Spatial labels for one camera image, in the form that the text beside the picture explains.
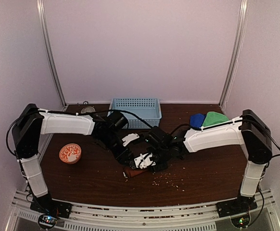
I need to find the aluminium front rail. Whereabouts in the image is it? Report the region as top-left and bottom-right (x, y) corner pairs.
(3, 190), (280, 231)

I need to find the light blue perforated basket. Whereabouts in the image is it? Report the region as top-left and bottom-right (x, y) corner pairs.
(109, 98), (162, 129)

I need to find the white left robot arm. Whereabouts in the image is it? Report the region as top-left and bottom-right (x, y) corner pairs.
(7, 103), (133, 214)

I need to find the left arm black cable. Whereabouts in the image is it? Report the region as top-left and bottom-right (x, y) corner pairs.
(91, 109), (155, 129)

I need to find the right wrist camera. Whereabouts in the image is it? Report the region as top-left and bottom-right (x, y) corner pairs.
(134, 153), (156, 169)

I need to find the orange patterned bowl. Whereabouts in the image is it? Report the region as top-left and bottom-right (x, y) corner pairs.
(59, 143), (82, 164)

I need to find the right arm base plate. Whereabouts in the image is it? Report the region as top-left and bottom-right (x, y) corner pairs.
(216, 197), (257, 218)

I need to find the blue towel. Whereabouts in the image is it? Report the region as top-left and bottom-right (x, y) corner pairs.
(190, 113), (206, 128)

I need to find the right aluminium corner post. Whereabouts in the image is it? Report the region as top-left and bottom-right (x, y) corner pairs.
(218, 0), (249, 110)

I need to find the left aluminium corner post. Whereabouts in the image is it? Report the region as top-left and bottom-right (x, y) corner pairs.
(36, 0), (66, 107)

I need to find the green towel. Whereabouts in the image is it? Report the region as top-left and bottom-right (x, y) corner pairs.
(202, 112), (229, 127)

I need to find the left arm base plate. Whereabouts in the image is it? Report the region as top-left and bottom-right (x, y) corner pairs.
(30, 200), (72, 218)

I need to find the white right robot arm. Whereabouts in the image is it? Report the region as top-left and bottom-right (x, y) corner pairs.
(145, 110), (278, 213)

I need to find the rust brown towel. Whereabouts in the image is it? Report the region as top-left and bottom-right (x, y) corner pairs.
(123, 167), (148, 179)

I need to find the striped ceramic cup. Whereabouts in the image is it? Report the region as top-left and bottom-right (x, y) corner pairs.
(81, 106), (96, 114)

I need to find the aluminium corner post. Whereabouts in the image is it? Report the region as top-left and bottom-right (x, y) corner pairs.
(218, 0), (249, 110)
(36, 0), (66, 107)

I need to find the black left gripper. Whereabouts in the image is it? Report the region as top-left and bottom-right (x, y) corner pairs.
(98, 131), (134, 167)

